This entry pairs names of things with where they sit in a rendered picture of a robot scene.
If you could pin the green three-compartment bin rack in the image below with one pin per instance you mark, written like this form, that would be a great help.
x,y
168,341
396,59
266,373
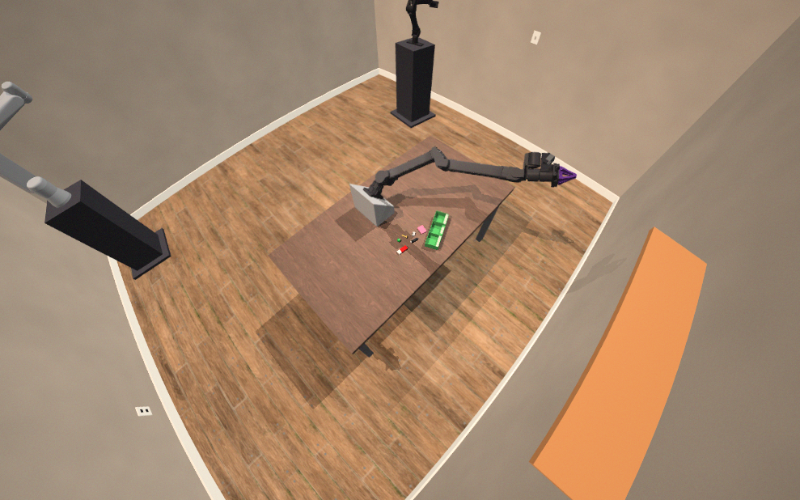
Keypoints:
x,y
433,239

